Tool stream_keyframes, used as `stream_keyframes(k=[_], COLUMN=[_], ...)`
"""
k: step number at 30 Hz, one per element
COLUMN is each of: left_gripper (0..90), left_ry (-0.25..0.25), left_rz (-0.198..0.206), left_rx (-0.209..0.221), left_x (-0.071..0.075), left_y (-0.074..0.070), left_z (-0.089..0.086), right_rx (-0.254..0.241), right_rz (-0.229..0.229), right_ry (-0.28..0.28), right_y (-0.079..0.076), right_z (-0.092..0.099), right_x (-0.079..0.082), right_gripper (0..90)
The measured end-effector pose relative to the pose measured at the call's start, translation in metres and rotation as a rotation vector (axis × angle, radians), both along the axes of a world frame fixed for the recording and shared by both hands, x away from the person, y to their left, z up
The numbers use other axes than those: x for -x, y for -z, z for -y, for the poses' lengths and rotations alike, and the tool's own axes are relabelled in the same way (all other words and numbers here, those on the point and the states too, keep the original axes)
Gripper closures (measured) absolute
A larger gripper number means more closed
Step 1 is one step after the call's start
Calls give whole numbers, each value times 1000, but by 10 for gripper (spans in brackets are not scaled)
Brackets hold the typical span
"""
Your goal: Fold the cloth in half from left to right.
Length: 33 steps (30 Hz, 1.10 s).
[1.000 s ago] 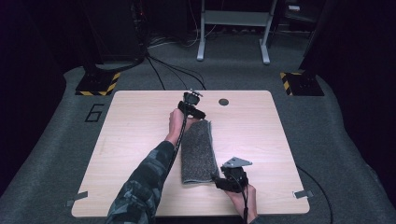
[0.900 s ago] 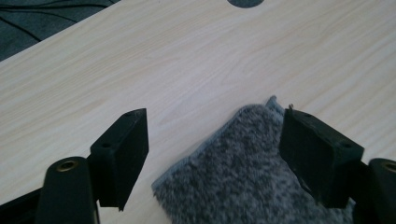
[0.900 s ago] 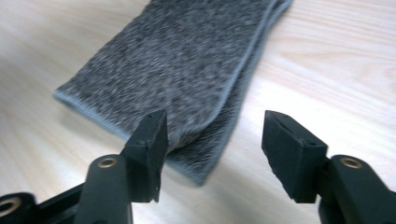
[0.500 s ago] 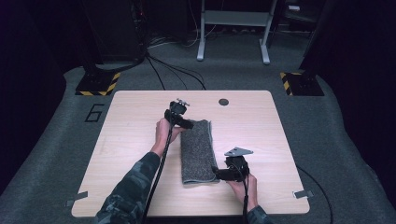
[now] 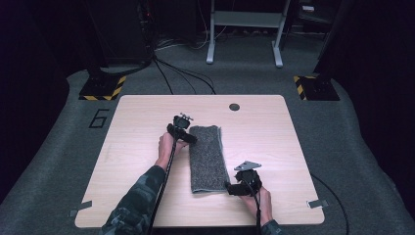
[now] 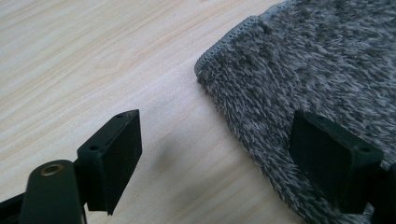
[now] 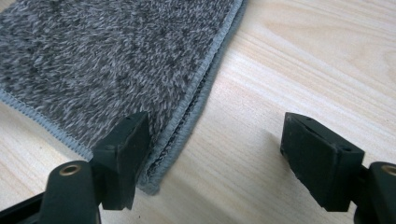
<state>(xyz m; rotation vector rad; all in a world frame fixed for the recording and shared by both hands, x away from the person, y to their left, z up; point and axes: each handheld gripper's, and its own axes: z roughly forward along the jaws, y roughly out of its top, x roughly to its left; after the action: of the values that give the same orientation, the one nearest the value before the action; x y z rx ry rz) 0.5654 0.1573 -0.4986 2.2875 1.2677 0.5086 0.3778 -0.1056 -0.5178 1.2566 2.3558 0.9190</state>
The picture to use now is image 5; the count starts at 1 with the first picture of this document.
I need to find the grey towel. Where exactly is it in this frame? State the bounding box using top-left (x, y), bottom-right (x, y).
top-left (188, 124), bottom-right (231, 195)

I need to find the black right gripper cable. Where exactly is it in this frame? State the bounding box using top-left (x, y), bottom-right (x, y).
top-left (243, 178), bottom-right (262, 235)

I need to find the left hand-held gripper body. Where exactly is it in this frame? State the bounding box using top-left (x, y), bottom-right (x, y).
top-left (166, 112), bottom-right (194, 140)

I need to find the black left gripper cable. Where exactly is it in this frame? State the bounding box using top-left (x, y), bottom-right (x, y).
top-left (146, 139), bottom-right (178, 235)

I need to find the dark curtain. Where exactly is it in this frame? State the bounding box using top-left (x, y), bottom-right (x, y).
top-left (0, 0), bottom-right (99, 205)
top-left (314, 0), bottom-right (415, 218)

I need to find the dark cabinet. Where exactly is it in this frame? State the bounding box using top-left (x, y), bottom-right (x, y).
top-left (82, 0), bottom-right (155, 68)

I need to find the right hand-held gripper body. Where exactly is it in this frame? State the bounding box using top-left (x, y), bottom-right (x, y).
top-left (233, 161), bottom-right (263, 198)

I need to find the grey tape strip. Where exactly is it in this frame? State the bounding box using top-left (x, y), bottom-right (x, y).
top-left (68, 200), bottom-right (93, 218)
top-left (306, 199), bottom-right (329, 210)

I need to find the person's right hand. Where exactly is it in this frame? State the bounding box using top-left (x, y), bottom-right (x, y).
top-left (240, 186), bottom-right (274, 227)

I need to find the thin black floor cable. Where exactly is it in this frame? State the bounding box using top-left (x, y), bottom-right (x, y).
top-left (310, 173), bottom-right (350, 235)

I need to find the black yellow striped base plate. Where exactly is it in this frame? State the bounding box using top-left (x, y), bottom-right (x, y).
top-left (78, 74), bottom-right (127, 102)
top-left (293, 75), bottom-right (341, 102)

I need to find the white metal stand frame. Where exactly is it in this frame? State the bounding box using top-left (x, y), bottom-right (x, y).
top-left (206, 0), bottom-right (292, 69)

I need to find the person's left hand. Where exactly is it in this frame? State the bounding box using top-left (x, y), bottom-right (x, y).
top-left (156, 131), bottom-right (190, 171)

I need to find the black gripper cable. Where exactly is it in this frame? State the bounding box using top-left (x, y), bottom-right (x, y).
top-left (243, 178), bottom-right (262, 235)
top-left (146, 139), bottom-right (178, 235)

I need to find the white cable bundle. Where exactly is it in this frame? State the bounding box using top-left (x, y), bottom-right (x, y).
top-left (156, 0), bottom-right (229, 52)

